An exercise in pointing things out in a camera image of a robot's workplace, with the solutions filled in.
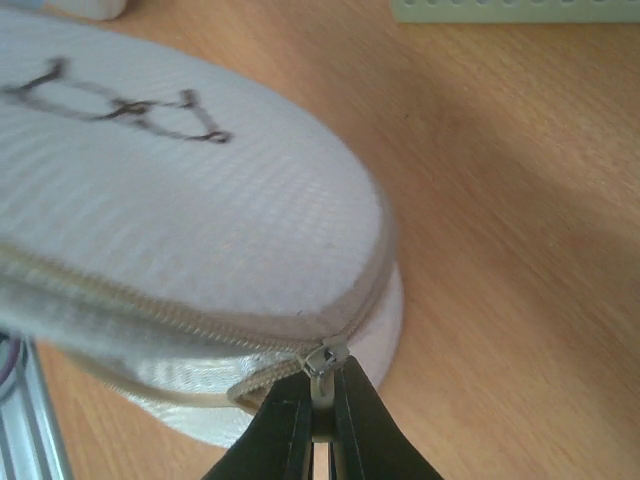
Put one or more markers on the white mesh laundry bag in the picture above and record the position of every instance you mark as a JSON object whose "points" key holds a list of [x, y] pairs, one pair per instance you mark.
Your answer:
{"points": [[179, 231]]}

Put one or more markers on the aluminium front rail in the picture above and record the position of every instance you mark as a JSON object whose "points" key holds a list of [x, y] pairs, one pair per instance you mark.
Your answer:
{"points": [[32, 447]]}

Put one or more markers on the pale green plastic basket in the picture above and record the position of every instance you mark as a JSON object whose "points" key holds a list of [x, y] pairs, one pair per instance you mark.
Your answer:
{"points": [[514, 11]]}

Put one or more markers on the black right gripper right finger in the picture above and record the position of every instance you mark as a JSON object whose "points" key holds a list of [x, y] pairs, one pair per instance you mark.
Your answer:
{"points": [[367, 443]]}

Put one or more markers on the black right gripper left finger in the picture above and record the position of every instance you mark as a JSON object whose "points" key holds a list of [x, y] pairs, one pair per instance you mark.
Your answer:
{"points": [[277, 444]]}

